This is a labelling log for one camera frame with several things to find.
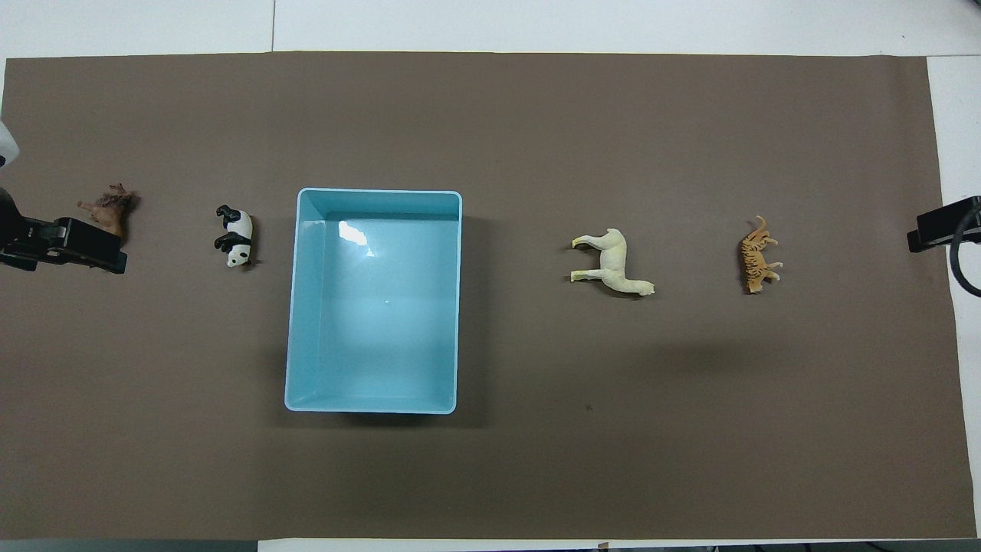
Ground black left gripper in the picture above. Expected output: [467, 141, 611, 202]
[0, 186, 129, 275]

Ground brown lion toy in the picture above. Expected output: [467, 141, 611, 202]
[77, 182, 140, 246]

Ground black and white panda toy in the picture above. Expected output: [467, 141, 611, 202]
[214, 204, 256, 269]

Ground orange striped tiger toy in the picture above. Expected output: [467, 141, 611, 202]
[739, 215, 785, 294]

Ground cream white horse toy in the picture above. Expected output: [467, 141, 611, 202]
[569, 228, 657, 297]

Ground light blue storage box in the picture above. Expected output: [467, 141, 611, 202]
[284, 188, 464, 416]

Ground brown table mat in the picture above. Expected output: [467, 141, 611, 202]
[0, 51, 978, 541]

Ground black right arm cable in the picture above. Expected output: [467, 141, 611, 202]
[948, 205, 981, 298]

